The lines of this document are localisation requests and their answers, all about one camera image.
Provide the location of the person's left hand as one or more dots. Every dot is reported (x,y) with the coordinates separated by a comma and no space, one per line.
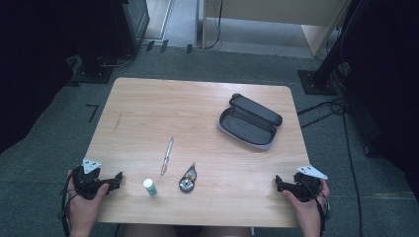
(82,212)

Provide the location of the black cabinet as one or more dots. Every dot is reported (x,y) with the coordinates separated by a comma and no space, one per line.
(130,23)

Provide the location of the black slanted stand with base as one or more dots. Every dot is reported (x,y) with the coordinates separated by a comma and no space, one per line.
(318,80)

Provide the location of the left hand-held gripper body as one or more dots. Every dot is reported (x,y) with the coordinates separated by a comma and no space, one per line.
(86,182)

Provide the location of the silver ballpoint pen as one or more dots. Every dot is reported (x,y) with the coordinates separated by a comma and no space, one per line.
(167,156)

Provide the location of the grey zip pencil case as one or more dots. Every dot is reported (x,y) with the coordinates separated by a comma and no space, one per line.
(247,126)

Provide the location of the dark curtain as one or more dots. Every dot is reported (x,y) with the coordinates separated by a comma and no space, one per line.
(29,65)
(392,82)

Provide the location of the person's right hand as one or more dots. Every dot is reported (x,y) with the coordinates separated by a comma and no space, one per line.
(311,214)

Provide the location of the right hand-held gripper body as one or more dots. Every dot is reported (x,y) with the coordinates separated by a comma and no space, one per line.
(307,187)

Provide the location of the black floor tape strip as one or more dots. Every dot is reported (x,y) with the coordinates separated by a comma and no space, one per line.
(164,46)
(189,48)

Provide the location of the black stand with base plate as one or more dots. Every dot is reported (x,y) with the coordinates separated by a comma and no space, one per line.
(92,72)

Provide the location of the clear correction tape dispenser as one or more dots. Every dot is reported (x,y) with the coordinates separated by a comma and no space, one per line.
(187,182)

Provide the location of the white green glue stick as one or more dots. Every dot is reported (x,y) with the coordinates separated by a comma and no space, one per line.
(150,187)

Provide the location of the light wooden desk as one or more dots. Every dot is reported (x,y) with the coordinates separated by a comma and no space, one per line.
(280,10)

